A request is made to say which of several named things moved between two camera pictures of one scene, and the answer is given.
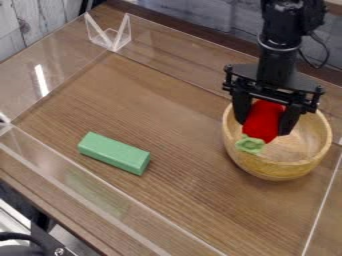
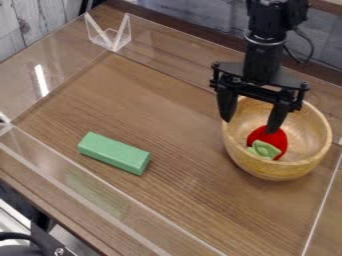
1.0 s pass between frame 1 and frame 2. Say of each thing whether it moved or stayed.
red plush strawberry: moved
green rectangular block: stayed
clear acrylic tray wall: stayed
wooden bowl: stayed
